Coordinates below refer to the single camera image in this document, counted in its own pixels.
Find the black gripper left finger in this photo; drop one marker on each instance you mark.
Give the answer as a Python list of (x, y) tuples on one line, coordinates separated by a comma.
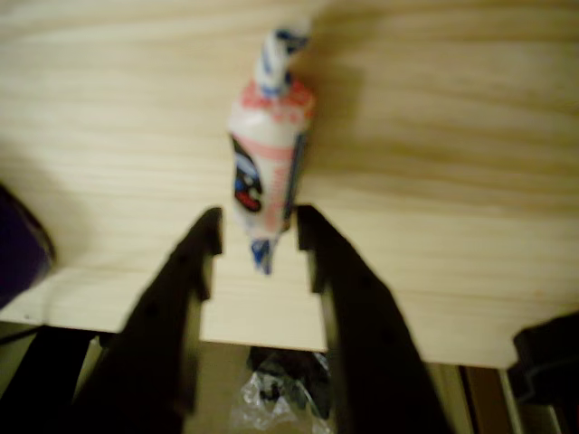
[(154, 343)]

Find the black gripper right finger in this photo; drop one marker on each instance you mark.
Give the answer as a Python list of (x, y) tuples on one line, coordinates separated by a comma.
[(371, 352)]

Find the white red blue candy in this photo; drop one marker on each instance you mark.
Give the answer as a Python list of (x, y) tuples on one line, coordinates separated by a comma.
[(267, 153)]

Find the dark purple object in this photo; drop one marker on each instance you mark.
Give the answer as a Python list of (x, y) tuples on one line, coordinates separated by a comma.
[(18, 244)]

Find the clear bag with black item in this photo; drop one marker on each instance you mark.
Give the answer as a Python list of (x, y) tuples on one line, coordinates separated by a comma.
[(262, 407)]

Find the black plastic mount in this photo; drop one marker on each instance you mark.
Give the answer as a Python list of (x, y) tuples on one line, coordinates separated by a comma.
[(552, 357)]

